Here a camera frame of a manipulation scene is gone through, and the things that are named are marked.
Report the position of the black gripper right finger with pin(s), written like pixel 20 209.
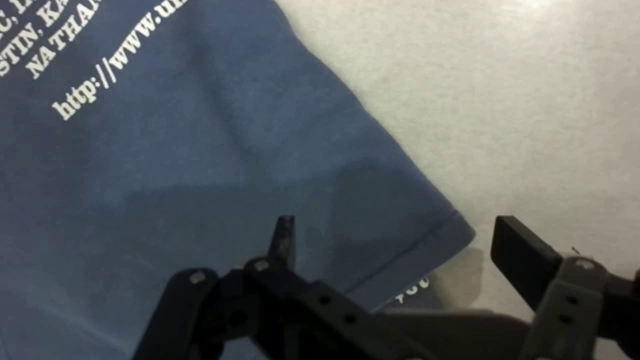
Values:
pixel 572 306

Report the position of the blue shirt with white print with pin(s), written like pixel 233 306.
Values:
pixel 201 166

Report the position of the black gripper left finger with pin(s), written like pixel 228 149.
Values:
pixel 267 313

